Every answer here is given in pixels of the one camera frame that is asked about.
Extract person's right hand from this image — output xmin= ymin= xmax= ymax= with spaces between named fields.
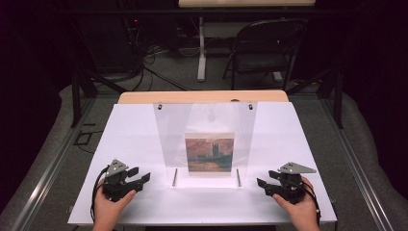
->
xmin=271 ymin=175 xmax=319 ymax=225

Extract person's left hand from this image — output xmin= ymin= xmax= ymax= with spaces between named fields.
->
xmin=92 ymin=178 xmax=138 ymax=223

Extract white desk leg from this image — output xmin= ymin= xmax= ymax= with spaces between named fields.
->
xmin=196 ymin=16 xmax=208 ymax=83

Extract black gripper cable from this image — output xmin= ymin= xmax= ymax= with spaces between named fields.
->
xmin=90 ymin=166 xmax=111 ymax=223
xmin=301 ymin=182 xmax=322 ymax=225

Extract black floor cables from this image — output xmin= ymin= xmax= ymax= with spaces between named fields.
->
xmin=123 ymin=17 xmax=200 ymax=92

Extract black folding chair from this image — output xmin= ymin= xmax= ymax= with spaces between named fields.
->
xmin=222 ymin=18 xmax=310 ymax=91

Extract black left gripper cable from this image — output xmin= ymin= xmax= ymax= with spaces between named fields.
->
xmin=90 ymin=166 xmax=111 ymax=223

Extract landscape painting print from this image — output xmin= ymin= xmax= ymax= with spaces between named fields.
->
xmin=184 ymin=132 xmax=236 ymax=177

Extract black metal stand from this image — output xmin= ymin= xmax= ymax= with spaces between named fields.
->
xmin=69 ymin=61 xmax=129 ymax=129
xmin=285 ymin=62 xmax=346 ymax=130

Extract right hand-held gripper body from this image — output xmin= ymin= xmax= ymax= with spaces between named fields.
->
xmin=271 ymin=161 xmax=318 ymax=205

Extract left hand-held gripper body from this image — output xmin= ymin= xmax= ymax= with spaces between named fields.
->
xmin=102 ymin=158 xmax=140 ymax=203

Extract clear acrylic photo frame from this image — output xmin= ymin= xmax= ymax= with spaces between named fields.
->
xmin=153 ymin=101 xmax=259 ymax=190

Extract wooden table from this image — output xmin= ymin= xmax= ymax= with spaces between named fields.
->
xmin=116 ymin=90 xmax=290 ymax=105

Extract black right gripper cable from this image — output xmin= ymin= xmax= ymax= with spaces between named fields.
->
xmin=301 ymin=182 xmax=322 ymax=225

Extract aluminium floor rail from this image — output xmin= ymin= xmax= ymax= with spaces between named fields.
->
xmin=320 ymin=95 xmax=388 ymax=231
xmin=11 ymin=95 xmax=97 ymax=231

